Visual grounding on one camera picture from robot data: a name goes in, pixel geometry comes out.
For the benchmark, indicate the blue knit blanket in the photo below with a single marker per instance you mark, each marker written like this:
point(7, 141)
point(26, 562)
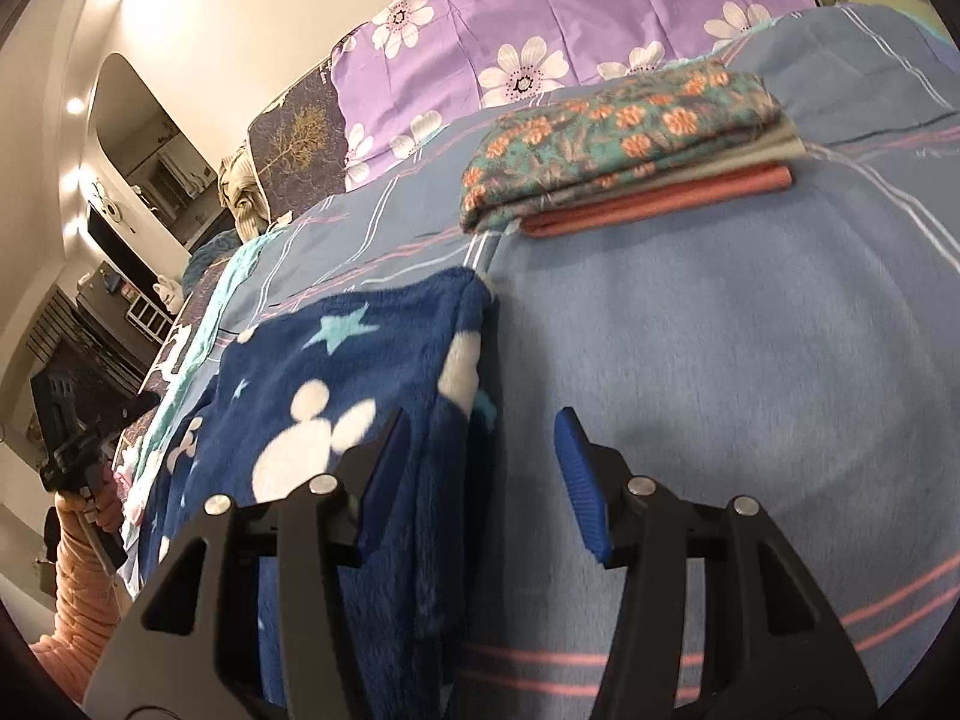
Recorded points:
point(210, 255)

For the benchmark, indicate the teal blanket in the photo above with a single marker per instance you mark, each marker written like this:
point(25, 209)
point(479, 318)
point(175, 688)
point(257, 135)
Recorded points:
point(240, 277)

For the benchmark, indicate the blue striped bed sheet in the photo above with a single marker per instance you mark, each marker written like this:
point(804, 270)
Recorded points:
point(712, 360)

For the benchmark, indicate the white plush cat figure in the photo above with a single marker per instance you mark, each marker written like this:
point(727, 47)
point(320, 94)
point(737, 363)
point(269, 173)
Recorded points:
point(166, 294)

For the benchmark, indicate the white cartoon wall decoration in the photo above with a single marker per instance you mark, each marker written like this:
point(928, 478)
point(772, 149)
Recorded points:
point(111, 206)

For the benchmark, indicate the dark gold-tree print cushion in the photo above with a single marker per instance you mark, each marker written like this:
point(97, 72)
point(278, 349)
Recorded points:
point(296, 146)

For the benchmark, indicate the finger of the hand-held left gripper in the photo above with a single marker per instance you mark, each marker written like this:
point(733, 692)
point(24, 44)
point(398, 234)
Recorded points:
point(141, 405)

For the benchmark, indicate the beige knit garment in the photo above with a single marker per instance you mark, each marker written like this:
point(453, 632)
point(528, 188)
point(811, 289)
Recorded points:
point(244, 195)

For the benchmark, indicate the dark deer-print blanket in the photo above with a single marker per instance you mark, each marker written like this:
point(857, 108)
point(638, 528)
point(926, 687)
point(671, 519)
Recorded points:
point(180, 352)

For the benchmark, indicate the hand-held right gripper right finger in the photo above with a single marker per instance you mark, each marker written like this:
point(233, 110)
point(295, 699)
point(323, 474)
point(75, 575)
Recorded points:
point(581, 480)

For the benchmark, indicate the salmon pink folded cloth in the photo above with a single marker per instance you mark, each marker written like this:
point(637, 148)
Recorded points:
point(675, 199)

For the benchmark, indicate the blue fleece star blanket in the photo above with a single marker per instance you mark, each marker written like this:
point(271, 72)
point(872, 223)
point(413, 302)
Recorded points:
point(322, 360)

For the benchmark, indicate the teal floral folded cloth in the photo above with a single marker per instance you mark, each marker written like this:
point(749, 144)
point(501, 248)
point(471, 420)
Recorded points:
point(600, 142)

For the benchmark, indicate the purple floral pillow cover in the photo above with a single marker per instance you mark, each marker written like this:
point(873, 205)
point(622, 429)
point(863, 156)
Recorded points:
point(570, 15)

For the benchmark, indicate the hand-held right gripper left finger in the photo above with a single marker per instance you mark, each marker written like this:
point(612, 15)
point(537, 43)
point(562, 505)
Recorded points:
point(379, 480)

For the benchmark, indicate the grey folded cloth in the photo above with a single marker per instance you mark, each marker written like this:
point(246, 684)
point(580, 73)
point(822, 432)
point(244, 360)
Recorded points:
point(772, 144)

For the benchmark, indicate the white ladder rack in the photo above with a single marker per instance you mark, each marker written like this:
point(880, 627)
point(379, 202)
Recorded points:
point(146, 316)

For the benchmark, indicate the arched wall mirror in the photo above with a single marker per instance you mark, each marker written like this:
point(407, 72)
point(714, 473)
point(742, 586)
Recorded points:
point(150, 142)

